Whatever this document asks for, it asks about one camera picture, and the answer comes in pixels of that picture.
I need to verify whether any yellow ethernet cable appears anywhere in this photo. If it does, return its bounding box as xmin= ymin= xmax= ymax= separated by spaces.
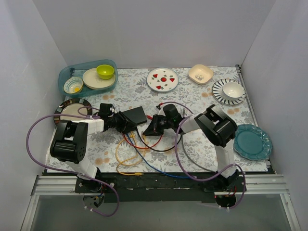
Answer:
xmin=115 ymin=132 xmax=145 ymax=176

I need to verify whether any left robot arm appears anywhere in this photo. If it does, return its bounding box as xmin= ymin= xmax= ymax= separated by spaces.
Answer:
xmin=50 ymin=103 xmax=144 ymax=193

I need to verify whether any aluminium frame rail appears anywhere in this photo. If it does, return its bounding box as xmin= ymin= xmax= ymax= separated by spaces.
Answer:
xmin=21 ymin=173 xmax=300 ymax=231

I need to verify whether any teal plastic basin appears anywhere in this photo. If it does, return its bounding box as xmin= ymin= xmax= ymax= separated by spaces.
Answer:
xmin=58 ymin=59 xmax=118 ymax=98

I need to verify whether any black network switch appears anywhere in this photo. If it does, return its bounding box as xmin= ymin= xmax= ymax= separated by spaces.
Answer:
xmin=123 ymin=106 xmax=147 ymax=126

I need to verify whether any cream plate in basin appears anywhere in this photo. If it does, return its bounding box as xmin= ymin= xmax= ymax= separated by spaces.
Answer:
xmin=82 ymin=68 xmax=116 ymax=90

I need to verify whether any teal scalloped plate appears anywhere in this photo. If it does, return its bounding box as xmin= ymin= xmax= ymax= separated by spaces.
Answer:
xmin=233 ymin=124 xmax=273 ymax=161

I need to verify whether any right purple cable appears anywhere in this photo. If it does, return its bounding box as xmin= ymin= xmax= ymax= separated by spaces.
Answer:
xmin=156 ymin=101 xmax=247 ymax=210

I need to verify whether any dark rimmed plate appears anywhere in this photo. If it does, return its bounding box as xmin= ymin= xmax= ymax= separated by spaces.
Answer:
xmin=53 ymin=98 xmax=92 ymax=125

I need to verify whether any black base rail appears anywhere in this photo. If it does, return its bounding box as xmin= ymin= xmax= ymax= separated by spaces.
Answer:
xmin=75 ymin=172 xmax=246 ymax=203

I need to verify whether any strawberry pattern plate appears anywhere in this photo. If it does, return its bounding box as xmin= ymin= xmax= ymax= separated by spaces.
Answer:
xmin=147 ymin=68 xmax=179 ymax=93

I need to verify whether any grey ethernet cable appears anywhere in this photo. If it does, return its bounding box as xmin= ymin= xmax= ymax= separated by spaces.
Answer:
xmin=181 ymin=134 xmax=217 ymax=173

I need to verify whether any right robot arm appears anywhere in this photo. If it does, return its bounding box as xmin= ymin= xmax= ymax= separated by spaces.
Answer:
xmin=143 ymin=104 xmax=239 ymax=191

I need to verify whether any floral tablecloth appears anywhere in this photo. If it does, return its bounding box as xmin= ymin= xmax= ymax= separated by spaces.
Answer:
xmin=56 ymin=67 xmax=268 ymax=176

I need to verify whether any red ethernet cable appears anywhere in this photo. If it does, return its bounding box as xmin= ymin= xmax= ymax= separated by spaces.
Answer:
xmin=122 ymin=115 xmax=163 ymax=151

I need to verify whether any black ethernet cable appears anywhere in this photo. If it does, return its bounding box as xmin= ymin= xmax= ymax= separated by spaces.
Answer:
xmin=136 ymin=131 xmax=183 ymax=153

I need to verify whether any lime green bowl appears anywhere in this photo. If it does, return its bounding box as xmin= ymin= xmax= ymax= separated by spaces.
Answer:
xmin=96 ymin=64 xmax=115 ymax=80

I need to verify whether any blue patterned small bowl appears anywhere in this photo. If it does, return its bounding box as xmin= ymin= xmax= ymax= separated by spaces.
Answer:
xmin=63 ymin=77 xmax=83 ymax=94

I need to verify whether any blue ethernet cable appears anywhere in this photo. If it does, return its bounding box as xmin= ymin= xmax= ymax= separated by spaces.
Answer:
xmin=127 ymin=132 xmax=195 ymax=179

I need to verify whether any blue striped plate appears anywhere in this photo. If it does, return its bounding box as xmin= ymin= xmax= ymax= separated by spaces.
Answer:
xmin=212 ymin=79 xmax=246 ymax=105

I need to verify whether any beige square bowl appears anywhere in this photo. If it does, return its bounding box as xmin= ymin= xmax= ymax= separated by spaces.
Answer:
xmin=188 ymin=64 xmax=214 ymax=85

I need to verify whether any white bowl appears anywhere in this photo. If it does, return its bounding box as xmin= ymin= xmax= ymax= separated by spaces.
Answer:
xmin=222 ymin=82 xmax=244 ymax=99

